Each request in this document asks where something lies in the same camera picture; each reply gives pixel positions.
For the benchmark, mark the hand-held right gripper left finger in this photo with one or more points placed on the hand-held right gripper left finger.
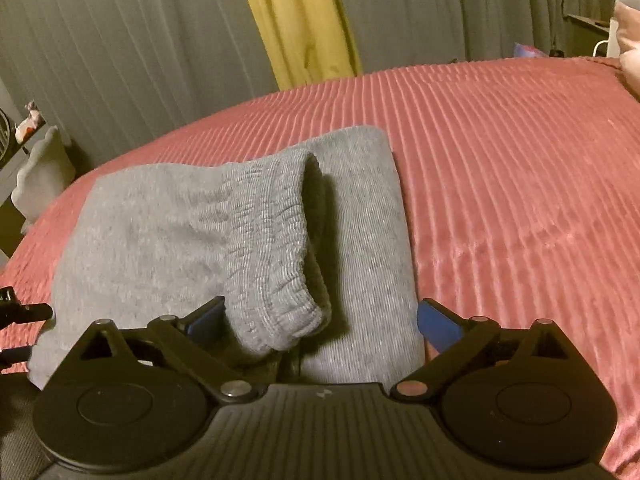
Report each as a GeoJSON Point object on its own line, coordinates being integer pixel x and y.
{"type": "Point", "coordinates": [205, 319]}

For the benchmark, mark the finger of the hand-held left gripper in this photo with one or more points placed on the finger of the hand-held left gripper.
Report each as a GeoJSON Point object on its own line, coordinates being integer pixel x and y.
{"type": "Point", "coordinates": [15, 353]}
{"type": "Point", "coordinates": [25, 310]}

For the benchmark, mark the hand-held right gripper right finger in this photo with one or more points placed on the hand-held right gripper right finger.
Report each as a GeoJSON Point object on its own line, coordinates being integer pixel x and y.
{"type": "Point", "coordinates": [440, 325]}

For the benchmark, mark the grey pants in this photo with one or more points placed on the grey pants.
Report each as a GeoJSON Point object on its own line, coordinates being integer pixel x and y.
{"type": "Point", "coordinates": [165, 240]}

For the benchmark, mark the white cat-shaped ornament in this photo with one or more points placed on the white cat-shaped ornament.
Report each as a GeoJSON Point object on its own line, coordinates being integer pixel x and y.
{"type": "Point", "coordinates": [42, 175]}

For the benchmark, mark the red ribbed blanket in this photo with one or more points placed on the red ribbed blanket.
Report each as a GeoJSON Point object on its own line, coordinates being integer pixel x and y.
{"type": "Point", "coordinates": [500, 185]}

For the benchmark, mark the small red white figurine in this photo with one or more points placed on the small red white figurine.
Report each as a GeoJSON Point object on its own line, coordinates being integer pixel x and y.
{"type": "Point", "coordinates": [31, 121]}

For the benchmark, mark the blue purple packet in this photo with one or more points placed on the blue purple packet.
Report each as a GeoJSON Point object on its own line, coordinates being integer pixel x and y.
{"type": "Point", "coordinates": [529, 52]}

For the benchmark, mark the yellow curtain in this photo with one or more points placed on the yellow curtain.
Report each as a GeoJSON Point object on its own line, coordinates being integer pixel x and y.
{"type": "Point", "coordinates": [300, 15]}

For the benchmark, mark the dark bedside table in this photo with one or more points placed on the dark bedside table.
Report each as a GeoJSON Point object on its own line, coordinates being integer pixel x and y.
{"type": "Point", "coordinates": [582, 32]}

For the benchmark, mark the white mug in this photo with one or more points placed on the white mug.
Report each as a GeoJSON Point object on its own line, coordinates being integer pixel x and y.
{"type": "Point", "coordinates": [611, 37]}

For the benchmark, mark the pink plush toy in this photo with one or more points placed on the pink plush toy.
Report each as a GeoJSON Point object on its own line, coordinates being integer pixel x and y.
{"type": "Point", "coordinates": [631, 25]}

